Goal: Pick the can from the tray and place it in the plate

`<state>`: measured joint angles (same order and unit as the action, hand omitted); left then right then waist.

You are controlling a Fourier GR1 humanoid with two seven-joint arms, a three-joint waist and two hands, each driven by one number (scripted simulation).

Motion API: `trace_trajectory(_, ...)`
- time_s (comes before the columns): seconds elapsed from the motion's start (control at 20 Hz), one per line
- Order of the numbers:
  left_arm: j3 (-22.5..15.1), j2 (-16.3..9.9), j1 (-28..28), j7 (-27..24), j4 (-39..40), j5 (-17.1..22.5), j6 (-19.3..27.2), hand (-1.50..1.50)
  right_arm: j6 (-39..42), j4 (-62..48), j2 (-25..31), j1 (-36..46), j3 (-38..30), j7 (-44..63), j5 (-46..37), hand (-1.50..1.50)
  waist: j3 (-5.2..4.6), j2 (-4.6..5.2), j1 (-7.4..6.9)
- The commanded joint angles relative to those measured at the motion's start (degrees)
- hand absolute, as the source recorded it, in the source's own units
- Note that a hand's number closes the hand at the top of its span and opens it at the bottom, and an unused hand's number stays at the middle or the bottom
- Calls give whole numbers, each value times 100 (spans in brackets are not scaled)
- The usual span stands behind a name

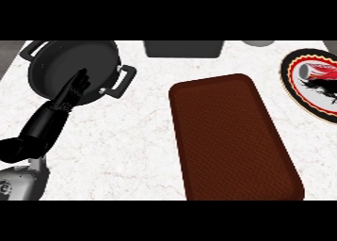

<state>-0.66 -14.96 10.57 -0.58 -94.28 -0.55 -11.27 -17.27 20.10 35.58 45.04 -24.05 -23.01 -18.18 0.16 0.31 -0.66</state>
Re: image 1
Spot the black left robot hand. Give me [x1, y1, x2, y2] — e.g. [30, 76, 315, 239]
[0, 68, 92, 165]

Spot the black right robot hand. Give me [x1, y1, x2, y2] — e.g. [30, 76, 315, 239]
[300, 77, 337, 105]

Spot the red can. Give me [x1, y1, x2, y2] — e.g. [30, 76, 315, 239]
[299, 62, 337, 82]

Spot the black rimmed patterned plate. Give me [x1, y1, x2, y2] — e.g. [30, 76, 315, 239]
[278, 47, 337, 126]

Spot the brown rectangular tray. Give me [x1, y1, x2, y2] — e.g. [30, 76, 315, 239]
[167, 72, 306, 201]

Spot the dark grey pot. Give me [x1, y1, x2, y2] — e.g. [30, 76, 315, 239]
[18, 40, 139, 107]

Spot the pale grey round object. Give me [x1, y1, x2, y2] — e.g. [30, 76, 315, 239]
[241, 40, 277, 48]

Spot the dark grey appliance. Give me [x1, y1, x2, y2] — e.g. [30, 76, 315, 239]
[144, 40, 226, 59]

